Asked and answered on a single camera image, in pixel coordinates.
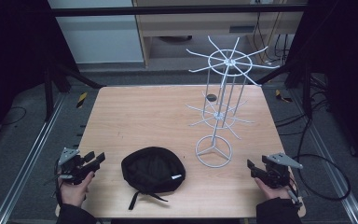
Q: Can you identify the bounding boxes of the yellow black floor tape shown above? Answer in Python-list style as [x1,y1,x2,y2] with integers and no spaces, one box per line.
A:
[76,91,89,109]
[274,89,294,104]

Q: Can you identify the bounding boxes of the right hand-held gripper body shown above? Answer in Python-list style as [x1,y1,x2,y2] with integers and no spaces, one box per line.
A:
[260,151,304,189]

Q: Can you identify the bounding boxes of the white cabinet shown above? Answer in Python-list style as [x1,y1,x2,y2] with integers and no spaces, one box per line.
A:
[47,0,145,65]

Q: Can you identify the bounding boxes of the bundle of hanging cables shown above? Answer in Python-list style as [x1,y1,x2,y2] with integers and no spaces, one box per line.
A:
[252,11,292,65]

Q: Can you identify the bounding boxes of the black horizontal frame bar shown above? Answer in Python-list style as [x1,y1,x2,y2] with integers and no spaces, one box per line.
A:
[50,4,308,18]

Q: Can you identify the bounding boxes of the person's right hand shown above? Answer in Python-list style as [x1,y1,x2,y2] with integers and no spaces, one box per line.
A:
[254,176,294,202]

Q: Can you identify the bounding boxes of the aluminium floor rail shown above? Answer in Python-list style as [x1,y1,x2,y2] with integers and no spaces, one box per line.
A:
[0,92,67,224]
[290,88,358,224]

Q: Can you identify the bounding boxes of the black metal stand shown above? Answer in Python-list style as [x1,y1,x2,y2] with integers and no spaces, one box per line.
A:
[42,60,107,123]
[255,57,314,119]

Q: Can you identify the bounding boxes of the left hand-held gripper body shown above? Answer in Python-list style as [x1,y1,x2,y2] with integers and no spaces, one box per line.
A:
[55,147,102,186]

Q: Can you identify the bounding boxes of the black looped floor cable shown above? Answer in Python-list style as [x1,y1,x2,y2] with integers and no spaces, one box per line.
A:
[292,118,352,202]

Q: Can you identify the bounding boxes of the black hat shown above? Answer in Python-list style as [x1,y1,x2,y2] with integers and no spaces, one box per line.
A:
[120,146,186,211]

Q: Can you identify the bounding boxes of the thin black floor cable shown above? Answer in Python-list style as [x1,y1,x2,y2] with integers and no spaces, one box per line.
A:
[0,105,28,133]

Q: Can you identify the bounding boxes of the right hand-held gripper cable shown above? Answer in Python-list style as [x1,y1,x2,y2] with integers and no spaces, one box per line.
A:
[286,178,304,209]

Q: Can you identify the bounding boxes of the person's left hand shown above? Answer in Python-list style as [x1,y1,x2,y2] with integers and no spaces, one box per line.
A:
[58,170,96,208]

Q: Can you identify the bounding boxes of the dark curtain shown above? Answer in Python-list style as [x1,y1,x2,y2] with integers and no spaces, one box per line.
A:
[287,0,358,174]
[0,0,78,150]

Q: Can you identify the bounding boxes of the white wire display rack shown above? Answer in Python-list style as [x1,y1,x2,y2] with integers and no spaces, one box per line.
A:
[185,35,282,169]

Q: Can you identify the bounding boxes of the light wooden desk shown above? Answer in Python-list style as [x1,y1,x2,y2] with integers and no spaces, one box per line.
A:
[131,0,307,68]

